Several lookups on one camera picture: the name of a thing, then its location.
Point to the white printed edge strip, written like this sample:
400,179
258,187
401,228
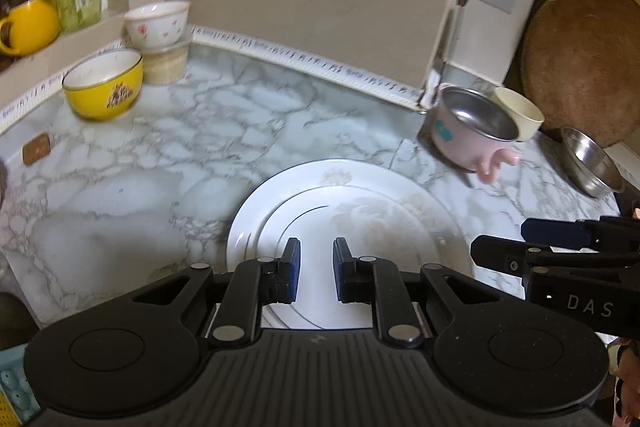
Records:
300,55

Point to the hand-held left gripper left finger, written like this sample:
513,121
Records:
294,267

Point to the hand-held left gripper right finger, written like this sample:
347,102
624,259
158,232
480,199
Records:
341,269

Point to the white plate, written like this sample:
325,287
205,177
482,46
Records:
350,207

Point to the white floral bowl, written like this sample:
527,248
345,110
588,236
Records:
160,29

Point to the floral patterned clothing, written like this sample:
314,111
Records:
627,382

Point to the yellow mug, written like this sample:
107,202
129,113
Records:
32,27

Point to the cream bowl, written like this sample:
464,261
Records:
525,117

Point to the dark round object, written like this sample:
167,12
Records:
12,322

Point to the brown rectangular pad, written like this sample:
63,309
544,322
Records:
36,148

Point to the pink steel-lined bowl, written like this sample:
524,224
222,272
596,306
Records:
452,139

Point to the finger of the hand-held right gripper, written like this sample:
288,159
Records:
500,252
550,232

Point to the teal plastic item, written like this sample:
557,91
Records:
12,387

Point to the round wooden cutting board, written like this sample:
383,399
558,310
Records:
580,67

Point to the steel bowl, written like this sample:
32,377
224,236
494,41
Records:
590,167

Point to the beige plastic container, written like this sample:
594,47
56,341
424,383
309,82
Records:
165,67

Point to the white box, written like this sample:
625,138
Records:
480,37

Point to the yellow bowl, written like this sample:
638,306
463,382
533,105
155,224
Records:
107,94

